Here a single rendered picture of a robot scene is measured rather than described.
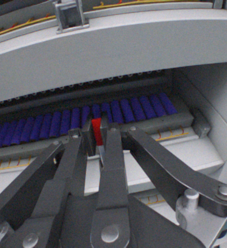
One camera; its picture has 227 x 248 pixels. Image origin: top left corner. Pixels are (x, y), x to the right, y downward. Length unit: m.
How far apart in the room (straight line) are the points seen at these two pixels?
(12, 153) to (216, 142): 0.34
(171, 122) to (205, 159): 0.08
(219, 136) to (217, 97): 0.06
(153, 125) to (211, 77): 0.12
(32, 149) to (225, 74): 0.31
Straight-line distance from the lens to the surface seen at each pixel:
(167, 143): 0.24
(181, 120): 0.25
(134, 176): 0.22
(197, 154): 0.25
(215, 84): 0.25
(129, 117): 0.25
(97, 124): 0.17
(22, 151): 0.27
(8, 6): 0.35
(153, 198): 0.39
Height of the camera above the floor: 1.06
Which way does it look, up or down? 30 degrees down
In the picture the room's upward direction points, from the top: 10 degrees counter-clockwise
